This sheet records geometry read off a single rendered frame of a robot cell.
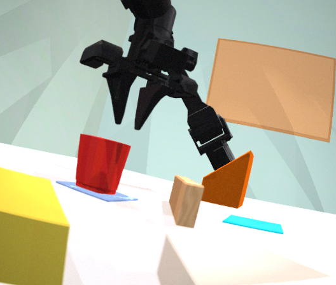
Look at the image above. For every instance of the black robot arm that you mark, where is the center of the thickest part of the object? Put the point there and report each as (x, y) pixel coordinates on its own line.
(203, 121)

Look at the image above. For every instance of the yellow block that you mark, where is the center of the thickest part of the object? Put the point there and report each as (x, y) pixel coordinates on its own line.
(34, 231)

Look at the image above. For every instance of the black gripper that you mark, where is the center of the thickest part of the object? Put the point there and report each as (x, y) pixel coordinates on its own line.
(122, 72)

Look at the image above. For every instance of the red cup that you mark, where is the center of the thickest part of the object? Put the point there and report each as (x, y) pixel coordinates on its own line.
(100, 164)

